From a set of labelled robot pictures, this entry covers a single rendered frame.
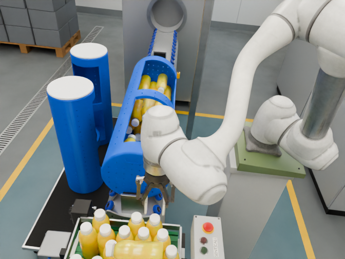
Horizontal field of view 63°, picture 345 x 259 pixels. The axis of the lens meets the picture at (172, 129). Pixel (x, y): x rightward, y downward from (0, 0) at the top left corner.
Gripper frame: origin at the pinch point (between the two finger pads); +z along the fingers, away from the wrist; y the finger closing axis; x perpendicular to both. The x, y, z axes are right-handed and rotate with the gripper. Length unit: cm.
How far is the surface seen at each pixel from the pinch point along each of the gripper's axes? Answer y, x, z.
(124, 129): 16.3, -32.2, -6.6
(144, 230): 2.9, 5.3, 7.3
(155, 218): -0.6, 0.0, 7.3
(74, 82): 60, -96, 11
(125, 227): 9.9, 4.9, 7.3
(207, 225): -19.0, 3.2, 4.0
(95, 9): 170, -539, 104
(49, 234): 44, -2, 29
